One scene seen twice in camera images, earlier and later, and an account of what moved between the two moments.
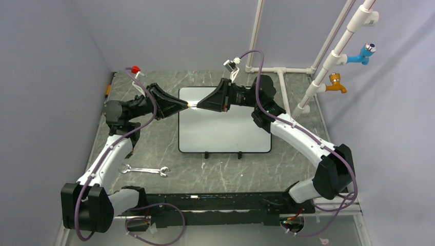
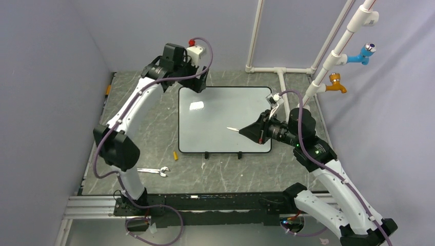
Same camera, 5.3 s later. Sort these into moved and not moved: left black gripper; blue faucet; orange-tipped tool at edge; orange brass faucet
Moved: left black gripper
Not moved: blue faucet; orange brass faucet; orange-tipped tool at edge
